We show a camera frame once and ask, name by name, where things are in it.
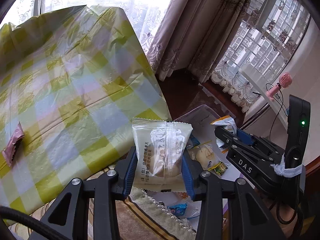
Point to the white cake packet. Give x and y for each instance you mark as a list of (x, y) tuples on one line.
[(160, 145)]

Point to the person's right hand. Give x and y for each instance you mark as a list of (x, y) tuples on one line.
[(282, 212)]

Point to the striped towel blanket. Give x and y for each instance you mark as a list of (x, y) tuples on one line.
[(145, 215)]

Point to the pink handheld fan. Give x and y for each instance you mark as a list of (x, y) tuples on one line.
[(282, 80)]

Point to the clear yellow bun packet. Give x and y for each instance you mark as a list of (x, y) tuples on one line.
[(203, 155)]

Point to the brown patterned curtain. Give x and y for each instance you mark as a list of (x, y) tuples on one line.
[(200, 30)]

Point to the orange white snack packet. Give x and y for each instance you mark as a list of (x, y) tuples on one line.
[(223, 121)]

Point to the white lace curtain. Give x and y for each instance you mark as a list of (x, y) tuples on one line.
[(262, 50)]

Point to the blue edged clear snack packet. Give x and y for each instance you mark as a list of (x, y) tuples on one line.
[(177, 208)]

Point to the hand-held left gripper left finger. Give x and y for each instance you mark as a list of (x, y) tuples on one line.
[(128, 172)]

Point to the brown wooden ledge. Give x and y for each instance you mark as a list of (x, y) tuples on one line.
[(312, 166)]

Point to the white storage box purple rim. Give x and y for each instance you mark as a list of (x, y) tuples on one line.
[(202, 127)]

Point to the pink snack packet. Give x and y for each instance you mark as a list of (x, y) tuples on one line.
[(12, 146)]

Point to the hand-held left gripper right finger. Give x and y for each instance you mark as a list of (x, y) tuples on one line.
[(187, 175)]

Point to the green checked plastic tablecloth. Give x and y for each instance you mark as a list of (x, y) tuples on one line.
[(75, 92)]

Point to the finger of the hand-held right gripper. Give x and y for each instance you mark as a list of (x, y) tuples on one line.
[(230, 142), (247, 137)]

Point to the white cloth tie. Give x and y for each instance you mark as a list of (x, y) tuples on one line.
[(287, 170)]

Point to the clear blue corner snack packet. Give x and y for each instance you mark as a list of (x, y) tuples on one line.
[(193, 213)]

